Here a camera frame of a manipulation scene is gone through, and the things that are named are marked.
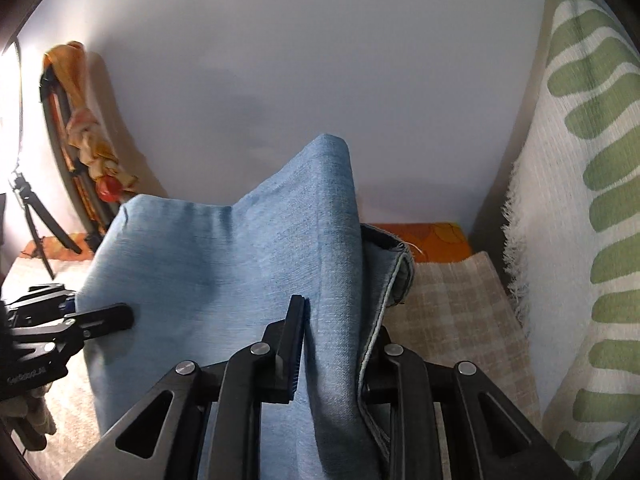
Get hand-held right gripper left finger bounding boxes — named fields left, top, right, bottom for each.
left=62, top=294, right=307, bottom=480

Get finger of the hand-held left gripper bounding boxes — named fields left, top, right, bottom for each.
left=7, top=302, right=136, bottom=361
left=2, top=284, right=78, bottom=328

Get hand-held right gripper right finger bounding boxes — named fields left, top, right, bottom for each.
left=357, top=327, right=576, bottom=480

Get light blue denim pants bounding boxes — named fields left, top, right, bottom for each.
left=75, top=132, right=416, bottom=480

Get person's left hand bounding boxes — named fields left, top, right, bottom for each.
left=0, top=385, right=58, bottom=453

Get beige plaid blanket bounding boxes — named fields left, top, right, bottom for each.
left=0, top=250, right=543, bottom=480

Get folded silver tripod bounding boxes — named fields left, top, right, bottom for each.
left=39, top=67, right=118, bottom=241

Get white green leaf-patterned blanket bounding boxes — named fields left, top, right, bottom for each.
left=502, top=0, right=640, bottom=480

